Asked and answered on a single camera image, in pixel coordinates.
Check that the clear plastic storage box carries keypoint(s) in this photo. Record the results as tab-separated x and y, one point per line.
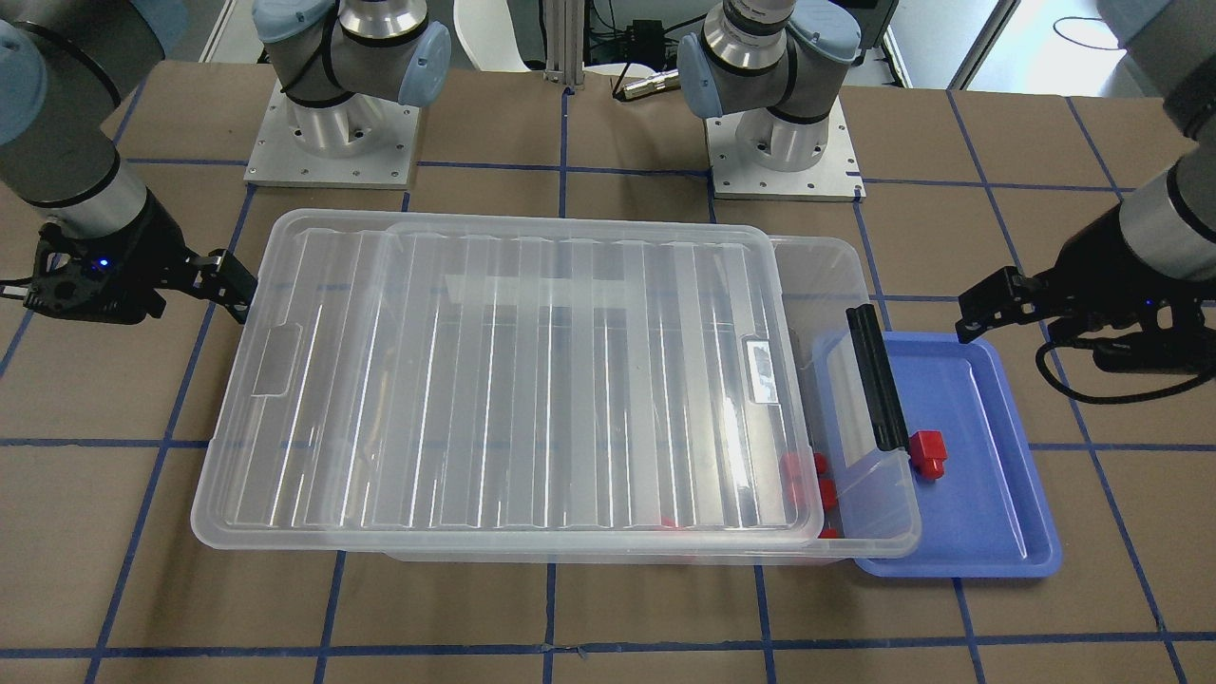
579	392

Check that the white chair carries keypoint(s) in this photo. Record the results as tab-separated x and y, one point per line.
500	36

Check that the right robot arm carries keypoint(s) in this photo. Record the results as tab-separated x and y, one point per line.
68	64

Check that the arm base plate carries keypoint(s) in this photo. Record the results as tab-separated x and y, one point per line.
364	143
756	156

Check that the blue plastic tray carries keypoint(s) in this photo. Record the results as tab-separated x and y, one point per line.
987	518

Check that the clear plastic box lid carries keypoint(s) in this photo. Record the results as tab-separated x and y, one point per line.
469	387

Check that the black box latch handle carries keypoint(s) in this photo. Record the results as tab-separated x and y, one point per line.
880	391

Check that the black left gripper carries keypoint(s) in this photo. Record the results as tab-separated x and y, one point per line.
1092	263

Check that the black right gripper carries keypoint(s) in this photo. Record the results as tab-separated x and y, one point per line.
155	249

